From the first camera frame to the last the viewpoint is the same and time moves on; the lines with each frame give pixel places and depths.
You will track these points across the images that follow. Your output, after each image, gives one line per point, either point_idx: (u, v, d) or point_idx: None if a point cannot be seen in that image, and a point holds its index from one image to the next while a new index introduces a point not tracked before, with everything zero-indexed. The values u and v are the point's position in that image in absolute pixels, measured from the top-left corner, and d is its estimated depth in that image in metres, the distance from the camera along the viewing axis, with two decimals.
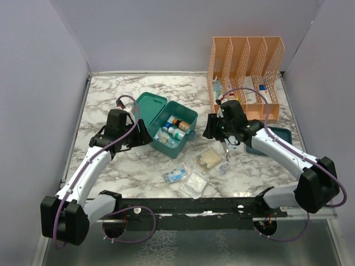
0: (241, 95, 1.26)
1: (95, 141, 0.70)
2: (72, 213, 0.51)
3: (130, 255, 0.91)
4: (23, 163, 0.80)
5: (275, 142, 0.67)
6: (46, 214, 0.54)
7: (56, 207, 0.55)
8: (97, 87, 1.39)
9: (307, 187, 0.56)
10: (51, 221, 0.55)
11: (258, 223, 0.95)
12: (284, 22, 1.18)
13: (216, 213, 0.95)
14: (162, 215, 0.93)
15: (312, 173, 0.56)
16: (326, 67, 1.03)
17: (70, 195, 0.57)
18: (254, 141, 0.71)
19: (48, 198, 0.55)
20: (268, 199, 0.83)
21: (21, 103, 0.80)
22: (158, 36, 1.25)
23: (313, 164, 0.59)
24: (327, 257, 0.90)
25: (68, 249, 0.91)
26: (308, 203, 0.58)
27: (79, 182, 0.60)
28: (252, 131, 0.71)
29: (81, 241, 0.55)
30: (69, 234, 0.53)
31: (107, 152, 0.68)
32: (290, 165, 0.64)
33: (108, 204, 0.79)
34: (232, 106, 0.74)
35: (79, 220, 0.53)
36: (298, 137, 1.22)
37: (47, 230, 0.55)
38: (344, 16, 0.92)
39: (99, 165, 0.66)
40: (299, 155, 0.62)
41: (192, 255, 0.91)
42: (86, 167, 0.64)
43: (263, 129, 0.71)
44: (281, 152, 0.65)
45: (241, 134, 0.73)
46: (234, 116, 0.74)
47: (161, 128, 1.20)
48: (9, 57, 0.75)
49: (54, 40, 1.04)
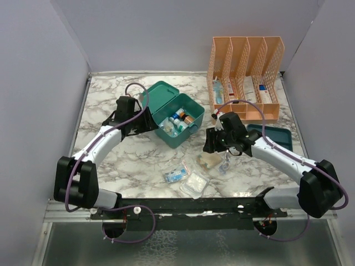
0: (241, 95, 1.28)
1: (108, 122, 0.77)
2: (89, 172, 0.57)
3: (130, 255, 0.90)
4: (24, 163, 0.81)
5: (274, 149, 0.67)
6: (60, 173, 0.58)
7: (70, 168, 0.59)
8: (97, 87, 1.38)
9: (309, 192, 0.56)
10: (65, 183, 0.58)
11: (258, 223, 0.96)
12: (284, 22, 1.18)
13: (216, 213, 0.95)
14: (162, 215, 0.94)
15: (312, 177, 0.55)
16: (326, 67, 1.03)
17: (85, 157, 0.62)
18: (254, 150, 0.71)
19: (64, 158, 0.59)
20: (268, 200, 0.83)
21: (21, 102, 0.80)
22: (158, 36, 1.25)
23: (312, 168, 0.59)
24: (327, 257, 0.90)
25: (69, 249, 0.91)
26: (312, 208, 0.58)
27: (94, 147, 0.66)
28: (251, 139, 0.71)
29: (91, 204, 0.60)
30: (82, 195, 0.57)
31: (118, 129, 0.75)
32: (290, 170, 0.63)
33: (110, 195, 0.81)
34: (231, 118, 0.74)
35: (91, 180, 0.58)
36: (298, 136, 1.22)
37: (58, 194, 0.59)
38: (344, 16, 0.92)
39: (111, 139, 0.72)
40: (297, 160, 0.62)
41: (193, 255, 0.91)
42: (100, 138, 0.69)
43: (261, 138, 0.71)
44: (280, 158, 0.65)
45: (241, 145, 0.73)
46: (233, 127, 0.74)
47: (168, 117, 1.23)
48: (10, 57, 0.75)
49: (54, 39, 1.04)
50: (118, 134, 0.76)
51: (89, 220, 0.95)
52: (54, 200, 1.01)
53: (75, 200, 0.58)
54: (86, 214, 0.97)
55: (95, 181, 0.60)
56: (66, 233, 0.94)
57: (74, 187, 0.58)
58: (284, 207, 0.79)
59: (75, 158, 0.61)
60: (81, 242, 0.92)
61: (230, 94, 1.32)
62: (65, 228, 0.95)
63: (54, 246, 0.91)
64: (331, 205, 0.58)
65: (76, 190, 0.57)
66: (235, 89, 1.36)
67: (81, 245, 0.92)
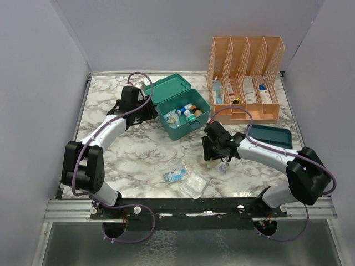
0: (241, 95, 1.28)
1: (113, 112, 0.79)
2: (95, 155, 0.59)
3: (130, 255, 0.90)
4: (24, 163, 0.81)
5: (258, 147, 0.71)
6: (68, 157, 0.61)
7: (77, 152, 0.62)
8: (97, 87, 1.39)
9: (298, 181, 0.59)
10: (71, 168, 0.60)
11: (258, 223, 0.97)
12: (284, 22, 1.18)
13: (216, 213, 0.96)
14: (162, 215, 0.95)
15: (297, 165, 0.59)
16: (325, 67, 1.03)
17: (92, 142, 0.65)
18: (241, 152, 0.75)
19: (72, 143, 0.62)
20: (265, 198, 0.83)
21: (21, 102, 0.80)
22: (158, 36, 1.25)
23: (295, 156, 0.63)
24: (327, 257, 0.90)
25: (69, 249, 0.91)
26: (304, 195, 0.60)
27: (101, 133, 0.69)
28: (236, 142, 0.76)
29: (96, 189, 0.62)
30: (89, 178, 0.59)
31: (123, 119, 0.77)
32: (275, 163, 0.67)
33: (111, 193, 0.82)
34: (213, 126, 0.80)
35: (98, 164, 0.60)
36: (298, 136, 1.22)
37: (65, 179, 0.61)
38: (344, 16, 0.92)
39: (116, 128, 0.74)
40: (280, 152, 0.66)
41: (193, 255, 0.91)
42: (106, 126, 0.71)
43: (245, 139, 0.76)
44: (264, 154, 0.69)
45: (227, 149, 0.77)
46: (217, 134, 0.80)
47: (175, 110, 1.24)
48: (10, 57, 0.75)
49: (54, 39, 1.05)
50: (123, 124, 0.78)
51: (89, 220, 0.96)
52: (54, 200, 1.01)
53: (82, 184, 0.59)
54: (86, 214, 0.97)
55: (101, 166, 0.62)
56: (66, 233, 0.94)
57: (81, 170, 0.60)
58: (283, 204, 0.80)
59: (82, 143, 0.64)
60: (81, 241, 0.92)
61: (230, 94, 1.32)
62: (65, 228, 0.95)
63: (54, 246, 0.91)
64: (321, 190, 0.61)
65: (83, 174, 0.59)
66: (235, 89, 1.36)
67: (81, 245, 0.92)
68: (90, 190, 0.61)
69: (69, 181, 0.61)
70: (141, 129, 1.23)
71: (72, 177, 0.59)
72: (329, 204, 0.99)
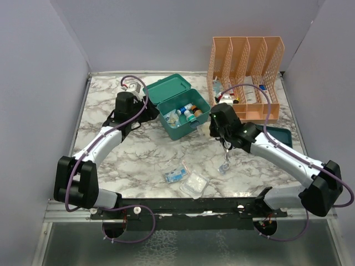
0: (241, 95, 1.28)
1: (108, 123, 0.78)
2: (89, 172, 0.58)
3: (130, 255, 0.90)
4: (24, 162, 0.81)
5: (277, 148, 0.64)
6: (60, 172, 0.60)
7: (71, 167, 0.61)
8: (97, 87, 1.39)
9: (318, 197, 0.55)
10: (64, 184, 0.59)
11: (258, 223, 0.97)
12: (284, 22, 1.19)
13: (216, 213, 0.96)
14: (162, 215, 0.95)
15: (321, 182, 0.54)
16: (325, 67, 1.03)
17: (86, 157, 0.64)
18: (254, 148, 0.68)
19: (65, 158, 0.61)
20: (267, 200, 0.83)
21: (21, 101, 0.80)
22: (158, 36, 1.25)
23: (320, 170, 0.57)
24: (327, 257, 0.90)
25: (69, 248, 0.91)
26: (317, 211, 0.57)
27: (95, 148, 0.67)
28: (249, 136, 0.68)
29: (90, 205, 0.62)
30: (82, 195, 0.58)
31: (118, 130, 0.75)
32: (295, 171, 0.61)
33: (111, 195, 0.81)
34: (226, 112, 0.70)
35: (92, 180, 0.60)
36: (298, 136, 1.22)
37: (57, 194, 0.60)
38: (344, 16, 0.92)
39: (112, 139, 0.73)
40: (305, 162, 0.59)
41: (193, 255, 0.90)
42: (101, 139, 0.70)
43: (262, 133, 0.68)
44: (285, 158, 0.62)
45: (238, 141, 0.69)
46: (229, 121, 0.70)
47: (175, 110, 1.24)
48: (10, 57, 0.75)
49: (52, 37, 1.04)
50: (119, 135, 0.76)
51: (89, 220, 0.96)
52: (54, 200, 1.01)
53: (75, 200, 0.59)
54: (86, 214, 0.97)
55: (95, 183, 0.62)
56: (66, 233, 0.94)
57: (74, 187, 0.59)
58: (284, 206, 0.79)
59: (75, 158, 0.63)
60: (81, 241, 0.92)
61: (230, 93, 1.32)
62: (65, 228, 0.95)
63: (54, 246, 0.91)
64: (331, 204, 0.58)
65: (76, 190, 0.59)
66: (235, 90, 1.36)
67: (81, 245, 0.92)
68: (84, 206, 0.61)
69: (61, 197, 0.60)
70: (141, 129, 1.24)
71: (64, 193, 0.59)
72: None
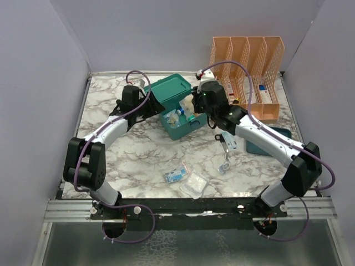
0: (241, 95, 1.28)
1: (115, 113, 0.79)
2: (98, 151, 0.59)
3: (130, 255, 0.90)
4: (24, 162, 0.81)
5: (260, 130, 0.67)
6: (71, 152, 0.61)
7: (80, 149, 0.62)
8: (97, 87, 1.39)
9: (296, 176, 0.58)
10: (74, 164, 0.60)
11: (258, 223, 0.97)
12: (284, 22, 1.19)
13: (216, 213, 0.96)
14: (162, 215, 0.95)
15: (300, 160, 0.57)
16: (325, 66, 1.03)
17: (95, 138, 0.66)
18: (238, 129, 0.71)
19: (75, 139, 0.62)
20: (264, 197, 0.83)
21: (21, 101, 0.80)
22: (158, 36, 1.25)
23: (300, 151, 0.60)
24: (327, 257, 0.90)
25: (69, 248, 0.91)
26: (297, 189, 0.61)
27: (103, 132, 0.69)
28: (234, 118, 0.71)
29: (98, 187, 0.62)
30: (90, 175, 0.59)
31: (124, 119, 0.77)
32: (277, 152, 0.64)
33: (111, 193, 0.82)
34: (216, 92, 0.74)
35: (100, 160, 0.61)
36: (298, 136, 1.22)
37: (67, 175, 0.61)
38: (344, 15, 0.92)
39: (118, 128, 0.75)
40: (286, 143, 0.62)
41: (192, 255, 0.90)
42: (108, 126, 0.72)
43: (246, 116, 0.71)
44: (268, 140, 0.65)
45: (224, 123, 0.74)
46: (218, 102, 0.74)
47: (175, 110, 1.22)
48: (10, 57, 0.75)
49: (52, 37, 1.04)
50: (125, 124, 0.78)
51: (89, 220, 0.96)
52: (54, 200, 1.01)
53: (84, 180, 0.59)
54: (86, 214, 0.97)
55: (102, 164, 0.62)
56: (66, 233, 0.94)
57: (82, 167, 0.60)
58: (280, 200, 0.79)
59: (85, 139, 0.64)
60: (81, 241, 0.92)
61: (230, 93, 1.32)
62: (65, 228, 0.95)
63: (54, 246, 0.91)
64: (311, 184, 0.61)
65: (85, 170, 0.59)
66: (235, 90, 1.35)
67: (81, 245, 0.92)
68: (92, 188, 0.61)
69: (71, 178, 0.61)
70: (141, 129, 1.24)
71: (74, 172, 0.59)
72: (329, 204, 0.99)
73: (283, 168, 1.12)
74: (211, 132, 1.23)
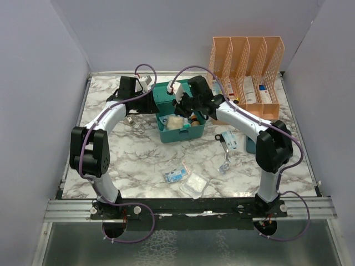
0: (241, 96, 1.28)
1: (112, 98, 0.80)
2: (101, 138, 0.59)
3: (130, 255, 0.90)
4: (24, 162, 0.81)
5: (236, 112, 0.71)
6: (74, 141, 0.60)
7: (83, 137, 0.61)
8: (97, 87, 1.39)
9: (264, 149, 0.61)
10: (77, 151, 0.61)
11: (258, 223, 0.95)
12: (284, 22, 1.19)
13: (216, 213, 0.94)
14: (162, 215, 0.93)
15: (267, 134, 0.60)
16: (325, 66, 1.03)
17: (97, 126, 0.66)
18: (218, 113, 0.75)
19: (76, 128, 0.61)
20: (260, 192, 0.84)
21: (21, 100, 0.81)
22: (158, 36, 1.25)
23: (268, 127, 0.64)
24: (327, 257, 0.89)
25: (69, 248, 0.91)
26: (268, 164, 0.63)
27: (103, 118, 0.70)
28: (216, 104, 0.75)
29: (104, 171, 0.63)
30: (96, 162, 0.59)
31: (123, 105, 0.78)
32: (249, 131, 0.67)
33: (112, 190, 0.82)
34: (198, 81, 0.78)
35: (104, 148, 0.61)
36: (298, 136, 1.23)
37: (73, 161, 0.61)
38: (344, 15, 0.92)
39: (116, 113, 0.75)
40: (255, 121, 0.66)
41: (192, 255, 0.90)
42: (107, 112, 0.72)
43: (225, 102, 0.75)
44: (241, 119, 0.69)
45: (206, 109, 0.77)
46: (201, 91, 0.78)
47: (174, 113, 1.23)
48: (10, 56, 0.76)
49: (52, 36, 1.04)
50: (123, 108, 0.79)
51: (89, 220, 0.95)
52: (54, 200, 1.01)
53: (90, 168, 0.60)
54: (86, 214, 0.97)
55: (106, 150, 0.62)
56: (66, 233, 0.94)
57: (87, 154, 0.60)
58: (272, 192, 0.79)
59: (86, 128, 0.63)
60: (81, 241, 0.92)
61: (230, 93, 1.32)
62: (65, 228, 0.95)
63: (53, 247, 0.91)
64: (283, 162, 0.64)
65: (90, 157, 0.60)
66: (235, 90, 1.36)
67: (81, 245, 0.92)
68: (98, 174, 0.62)
69: (77, 165, 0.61)
70: (141, 129, 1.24)
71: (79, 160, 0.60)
72: (329, 204, 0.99)
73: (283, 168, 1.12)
74: (211, 132, 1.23)
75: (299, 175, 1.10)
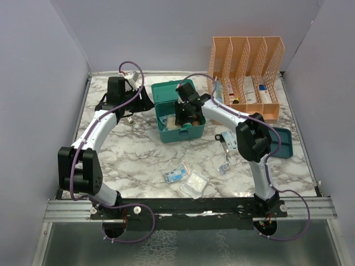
0: (241, 95, 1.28)
1: (101, 106, 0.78)
2: (90, 158, 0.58)
3: (130, 255, 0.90)
4: (24, 162, 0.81)
5: (218, 108, 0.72)
6: (61, 163, 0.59)
7: (71, 157, 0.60)
8: (98, 87, 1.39)
9: (244, 139, 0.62)
10: (67, 172, 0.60)
11: (258, 223, 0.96)
12: (284, 22, 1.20)
13: (216, 213, 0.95)
14: (162, 215, 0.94)
15: (245, 124, 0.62)
16: (325, 67, 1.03)
17: (85, 144, 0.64)
18: (204, 111, 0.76)
19: (64, 148, 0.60)
20: (257, 191, 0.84)
21: (21, 100, 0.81)
22: (158, 36, 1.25)
23: (247, 118, 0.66)
24: (327, 257, 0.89)
25: (69, 248, 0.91)
26: (250, 154, 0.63)
27: (91, 134, 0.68)
28: (201, 101, 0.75)
29: (96, 192, 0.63)
30: (87, 182, 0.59)
31: (113, 113, 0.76)
32: (231, 124, 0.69)
33: (111, 193, 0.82)
34: (184, 86, 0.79)
35: (94, 168, 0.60)
36: (298, 136, 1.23)
37: (62, 183, 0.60)
38: (344, 15, 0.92)
39: (106, 124, 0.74)
40: (234, 114, 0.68)
41: (193, 255, 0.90)
42: (96, 124, 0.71)
43: (210, 100, 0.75)
44: (223, 114, 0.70)
45: (193, 107, 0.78)
46: (187, 94, 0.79)
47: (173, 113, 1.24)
48: (9, 57, 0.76)
49: (52, 37, 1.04)
50: (113, 118, 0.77)
51: (89, 220, 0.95)
52: (53, 200, 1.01)
53: (81, 188, 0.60)
54: (86, 214, 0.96)
55: (97, 168, 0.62)
56: (66, 233, 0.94)
57: (78, 175, 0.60)
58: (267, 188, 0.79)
59: (74, 147, 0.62)
60: (81, 242, 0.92)
61: (230, 93, 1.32)
62: (65, 228, 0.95)
63: (53, 247, 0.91)
64: (264, 151, 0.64)
65: (81, 177, 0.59)
66: (235, 90, 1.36)
67: (81, 245, 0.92)
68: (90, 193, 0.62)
69: (67, 186, 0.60)
70: (141, 129, 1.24)
71: (69, 182, 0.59)
72: (329, 204, 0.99)
73: (283, 168, 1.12)
74: (211, 132, 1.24)
75: (298, 175, 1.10)
